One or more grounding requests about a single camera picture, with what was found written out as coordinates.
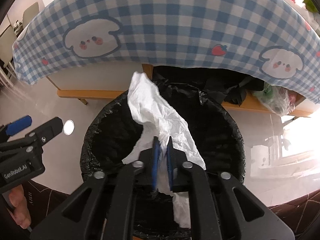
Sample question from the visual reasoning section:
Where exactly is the black trash bin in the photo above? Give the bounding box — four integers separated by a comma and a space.
80, 78, 247, 240

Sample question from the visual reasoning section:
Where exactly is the blue checkered tablecloth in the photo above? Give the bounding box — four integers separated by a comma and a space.
12, 0, 319, 103

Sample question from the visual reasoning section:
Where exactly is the left hand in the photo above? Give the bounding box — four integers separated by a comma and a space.
8, 185, 31, 229

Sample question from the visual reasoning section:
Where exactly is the white tissue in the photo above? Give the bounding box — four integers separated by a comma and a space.
122, 72, 206, 228

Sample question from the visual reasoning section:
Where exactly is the green plastic bag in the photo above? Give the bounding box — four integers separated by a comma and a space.
252, 82, 297, 116

